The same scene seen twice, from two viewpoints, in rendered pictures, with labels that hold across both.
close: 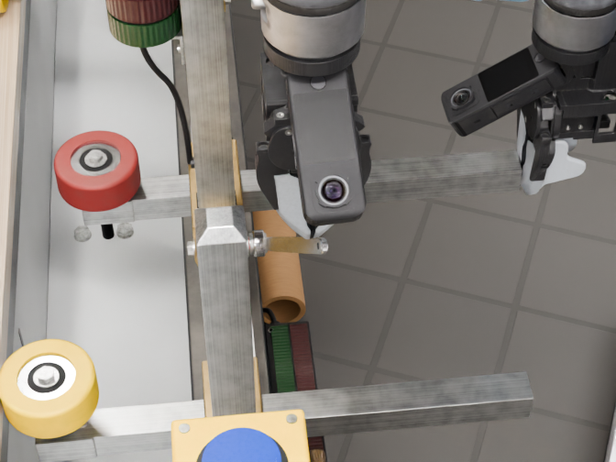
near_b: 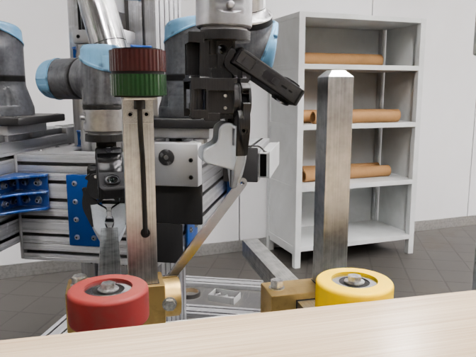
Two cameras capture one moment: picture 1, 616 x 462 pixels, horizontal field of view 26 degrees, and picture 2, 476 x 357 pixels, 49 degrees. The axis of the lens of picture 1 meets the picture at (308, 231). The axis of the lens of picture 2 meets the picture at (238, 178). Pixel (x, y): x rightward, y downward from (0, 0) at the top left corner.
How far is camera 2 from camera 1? 130 cm
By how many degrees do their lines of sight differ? 88
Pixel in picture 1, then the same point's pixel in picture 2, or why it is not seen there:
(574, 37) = not seen: hidden behind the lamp
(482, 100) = (120, 173)
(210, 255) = (350, 85)
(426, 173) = (115, 241)
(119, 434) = not seen: hidden behind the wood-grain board
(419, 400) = (269, 255)
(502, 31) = not seen: outside the picture
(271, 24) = (244, 8)
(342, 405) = (282, 269)
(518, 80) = (117, 159)
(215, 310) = (348, 133)
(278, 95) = (227, 78)
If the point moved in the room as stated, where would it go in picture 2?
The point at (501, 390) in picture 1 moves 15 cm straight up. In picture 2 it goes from (255, 243) to (256, 159)
